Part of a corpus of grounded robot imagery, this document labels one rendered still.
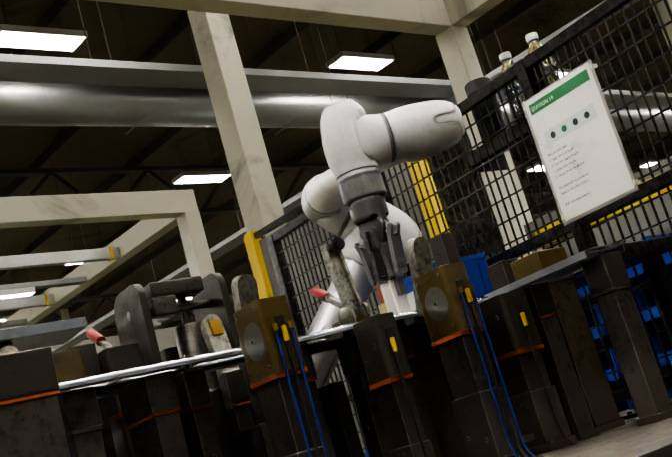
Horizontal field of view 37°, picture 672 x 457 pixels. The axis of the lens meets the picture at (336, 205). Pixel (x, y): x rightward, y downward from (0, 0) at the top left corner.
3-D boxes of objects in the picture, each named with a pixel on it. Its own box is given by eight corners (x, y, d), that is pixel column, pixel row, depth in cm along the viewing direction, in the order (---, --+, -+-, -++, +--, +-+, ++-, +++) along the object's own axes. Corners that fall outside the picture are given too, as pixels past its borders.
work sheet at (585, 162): (638, 189, 214) (589, 58, 221) (564, 226, 231) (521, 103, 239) (644, 189, 215) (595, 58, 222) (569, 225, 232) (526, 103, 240)
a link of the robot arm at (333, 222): (317, 160, 252) (366, 185, 252) (310, 176, 269) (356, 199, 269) (294, 207, 249) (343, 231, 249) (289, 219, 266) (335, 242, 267)
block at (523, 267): (598, 432, 188) (536, 250, 197) (568, 440, 194) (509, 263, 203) (626, 423, 193) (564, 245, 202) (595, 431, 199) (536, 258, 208)
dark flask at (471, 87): (497, 140, 255) (475, 76, 259) (478, 152, 261) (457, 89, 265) (518, 138, 259) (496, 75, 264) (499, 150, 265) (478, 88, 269)
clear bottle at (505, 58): (529, 121, 246) (503, 47, 251) (511, 132, 251) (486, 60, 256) (547, 120, 250) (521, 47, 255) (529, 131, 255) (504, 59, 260)
